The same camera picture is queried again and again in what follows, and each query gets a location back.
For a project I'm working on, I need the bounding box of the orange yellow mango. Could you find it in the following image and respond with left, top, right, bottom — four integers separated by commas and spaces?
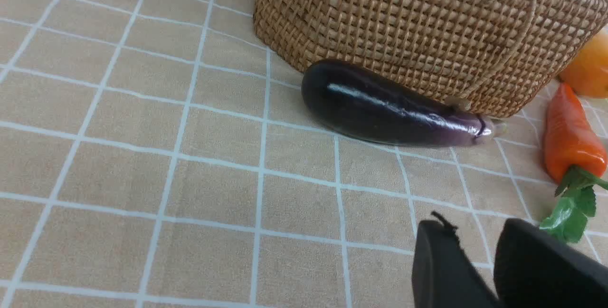
559, 27, 608, 98

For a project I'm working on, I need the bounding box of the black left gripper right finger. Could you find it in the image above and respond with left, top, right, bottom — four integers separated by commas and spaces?
494, 218, 608, 308

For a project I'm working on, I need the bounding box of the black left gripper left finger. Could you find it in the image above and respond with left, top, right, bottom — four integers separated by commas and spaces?
412, 212, 499, 308

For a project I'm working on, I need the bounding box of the purple eggplant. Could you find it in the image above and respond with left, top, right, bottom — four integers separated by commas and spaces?
301, 59, 506, 148

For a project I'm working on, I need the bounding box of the woven wicker basket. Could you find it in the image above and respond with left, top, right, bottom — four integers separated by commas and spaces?
253, 0, 608, 118

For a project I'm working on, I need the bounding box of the orange carrot with leaves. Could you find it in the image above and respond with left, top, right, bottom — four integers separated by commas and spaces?
539, 83, 608, 243

